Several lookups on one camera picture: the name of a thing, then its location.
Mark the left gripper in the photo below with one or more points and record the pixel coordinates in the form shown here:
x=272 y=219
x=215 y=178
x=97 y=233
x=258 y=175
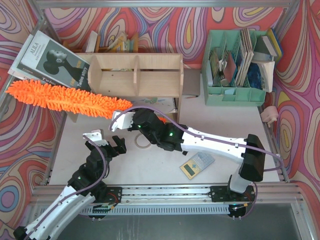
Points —
x=110 y=147

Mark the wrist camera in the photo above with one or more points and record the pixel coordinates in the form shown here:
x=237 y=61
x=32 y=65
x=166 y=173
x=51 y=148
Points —
x=121 y=120
x=96 y=136

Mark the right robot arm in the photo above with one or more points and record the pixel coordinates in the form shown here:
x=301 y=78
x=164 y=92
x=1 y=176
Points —
x=248 y=152

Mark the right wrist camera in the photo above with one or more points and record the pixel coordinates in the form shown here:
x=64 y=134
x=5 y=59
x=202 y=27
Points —
x=121 y=120

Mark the clear tape roll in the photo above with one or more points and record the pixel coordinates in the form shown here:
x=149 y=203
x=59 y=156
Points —
x=141 y=141

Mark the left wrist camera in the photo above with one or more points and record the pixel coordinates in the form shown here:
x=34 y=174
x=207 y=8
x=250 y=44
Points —
x=96 y=136

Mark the red notebook in organizer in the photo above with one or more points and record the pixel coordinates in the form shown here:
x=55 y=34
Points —
x=230 y=66

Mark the books behind shelf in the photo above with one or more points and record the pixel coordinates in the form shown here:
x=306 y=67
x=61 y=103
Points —
x=121 y=44

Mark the gold grey calculator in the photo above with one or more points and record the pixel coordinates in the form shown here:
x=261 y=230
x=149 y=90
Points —
x=196 y=164

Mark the pencil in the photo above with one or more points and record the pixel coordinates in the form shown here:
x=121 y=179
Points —
x=191 y=96

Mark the wooden bookshelf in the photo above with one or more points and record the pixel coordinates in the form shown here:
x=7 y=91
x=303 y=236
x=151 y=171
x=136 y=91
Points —
x=136 y=74

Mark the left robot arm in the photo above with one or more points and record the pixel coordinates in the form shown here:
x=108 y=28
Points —
x=86 y=186

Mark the stack of thin books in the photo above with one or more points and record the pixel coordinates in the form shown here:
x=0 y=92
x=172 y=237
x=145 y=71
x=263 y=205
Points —
x=245 y=55

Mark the pink tape dispenser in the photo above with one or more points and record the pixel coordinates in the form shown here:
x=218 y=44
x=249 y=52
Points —
x=269 y=115

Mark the green desk organizer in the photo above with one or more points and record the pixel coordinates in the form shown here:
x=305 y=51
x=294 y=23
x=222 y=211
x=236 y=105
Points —
x=217 y=90

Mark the spiral drawing notebook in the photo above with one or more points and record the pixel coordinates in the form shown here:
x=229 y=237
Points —
x=166 y=105

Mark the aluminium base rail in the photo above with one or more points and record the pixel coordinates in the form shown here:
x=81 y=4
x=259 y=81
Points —
x=180 y=194

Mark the white book under Twins story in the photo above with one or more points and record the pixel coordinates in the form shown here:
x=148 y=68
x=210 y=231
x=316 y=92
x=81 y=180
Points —
x=37 y=60

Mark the blue yellow book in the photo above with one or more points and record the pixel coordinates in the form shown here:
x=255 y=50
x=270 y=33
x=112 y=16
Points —
x=275 y=42

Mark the orange microfiber duster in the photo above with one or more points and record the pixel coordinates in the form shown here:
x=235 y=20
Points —
x=60 y=98

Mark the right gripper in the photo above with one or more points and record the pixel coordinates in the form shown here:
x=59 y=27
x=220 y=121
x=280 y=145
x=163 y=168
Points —
x=136 y=118

